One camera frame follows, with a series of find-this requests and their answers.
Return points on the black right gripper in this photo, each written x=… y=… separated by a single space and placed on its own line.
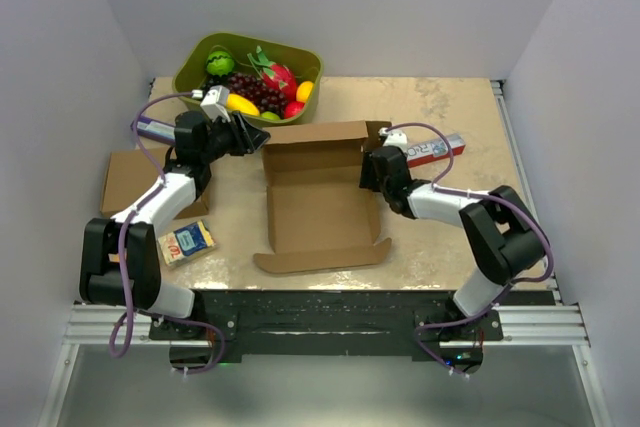
x=368 y=171

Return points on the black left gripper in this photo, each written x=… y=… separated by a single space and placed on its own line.
x=247 y=138

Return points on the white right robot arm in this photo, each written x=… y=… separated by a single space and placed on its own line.
x=504 y=239

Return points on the purple rectangular box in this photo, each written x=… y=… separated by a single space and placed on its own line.
x=154 y=130

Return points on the closed brown cardboard box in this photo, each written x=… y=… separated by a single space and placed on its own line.
x=129 y=174

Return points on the green toy lime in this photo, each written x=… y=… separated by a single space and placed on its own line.
x=271 y=116

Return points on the red white snack packet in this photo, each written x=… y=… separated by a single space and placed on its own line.
x=434 y=150

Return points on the dark purple toy grapes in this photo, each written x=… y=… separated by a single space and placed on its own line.
x=254 y=89

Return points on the red toy apple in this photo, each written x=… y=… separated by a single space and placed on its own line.
x=293 y=109

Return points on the pink toy dragon fruit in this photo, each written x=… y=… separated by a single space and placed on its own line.
x=274 y=75

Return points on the orange toy fruit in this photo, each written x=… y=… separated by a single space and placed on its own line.
x=304 y=91

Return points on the black toy grapes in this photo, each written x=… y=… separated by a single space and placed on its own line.
x=211 y=82

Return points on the green toy melon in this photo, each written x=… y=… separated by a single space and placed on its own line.
x=219 y=63

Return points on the olive green plastic bin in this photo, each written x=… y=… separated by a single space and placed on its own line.
x=305 y=65

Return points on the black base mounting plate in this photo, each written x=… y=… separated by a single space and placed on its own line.
x=234 y=324

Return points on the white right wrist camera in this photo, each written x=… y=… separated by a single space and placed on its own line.
x=394 y=138

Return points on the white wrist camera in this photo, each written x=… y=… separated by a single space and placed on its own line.
x=394 y=138
x=213 y=102

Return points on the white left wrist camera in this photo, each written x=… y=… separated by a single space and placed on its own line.
x=213 y=102

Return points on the aluminium frame rail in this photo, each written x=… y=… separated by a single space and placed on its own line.
x=556 y=325

